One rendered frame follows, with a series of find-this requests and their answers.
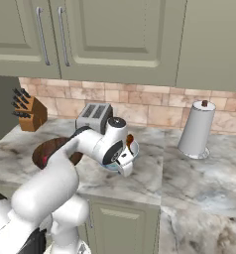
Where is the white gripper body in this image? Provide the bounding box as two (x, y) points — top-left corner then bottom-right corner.
(115, 152), (138, 179)

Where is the light blue bowl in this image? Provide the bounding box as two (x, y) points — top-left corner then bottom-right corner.
(102, 138), (140, 173)

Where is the brown chicken drumstick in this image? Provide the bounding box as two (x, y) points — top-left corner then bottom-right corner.
(126, 133), (135, 149)

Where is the dark brown wooden bowl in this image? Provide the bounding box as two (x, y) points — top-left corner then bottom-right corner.
(32, 136), (84, 171)

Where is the red bell pepper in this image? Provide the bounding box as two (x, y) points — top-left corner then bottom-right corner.
(38, 156), (49, 168)

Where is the silver toaster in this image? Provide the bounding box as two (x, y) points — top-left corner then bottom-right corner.
(74, 102), (114, 135)

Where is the green base cupboard door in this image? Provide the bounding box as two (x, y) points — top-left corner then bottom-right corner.
(88, 197), (162, 254)

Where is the white paper towel roll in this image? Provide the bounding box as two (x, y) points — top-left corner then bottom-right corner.
(177, 100), (217, 158)

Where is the paper towel holder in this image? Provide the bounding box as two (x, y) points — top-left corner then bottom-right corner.
(177, 99), (211, 161)

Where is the wooden knife block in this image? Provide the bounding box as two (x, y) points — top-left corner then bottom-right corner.
(18, 95), (49, 133)

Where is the silver base cupboard handle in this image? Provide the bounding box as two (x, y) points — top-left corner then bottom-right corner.
(87, 204), (94, 230)

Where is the black knife handle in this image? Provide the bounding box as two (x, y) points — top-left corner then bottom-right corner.
(11, 101), (29, 111)
(15, 87), (32, 99)
(12, 94), (29, 105)
(11, 110), (32, 119)

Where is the wide green wall cupboard door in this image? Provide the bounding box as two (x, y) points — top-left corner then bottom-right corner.
(48, 0), (188, 87)

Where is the silver cupboard door handle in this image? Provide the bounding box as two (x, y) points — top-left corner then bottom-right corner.
(57, 6), (71, 67)
(35, 6), (52, 66)

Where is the plain green wall cupboard panel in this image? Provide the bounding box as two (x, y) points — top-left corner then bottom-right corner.
(175, 0), (236, 93)

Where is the narrow green wall cupboard door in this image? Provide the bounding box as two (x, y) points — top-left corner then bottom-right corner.
(0, 0), (62, 80)

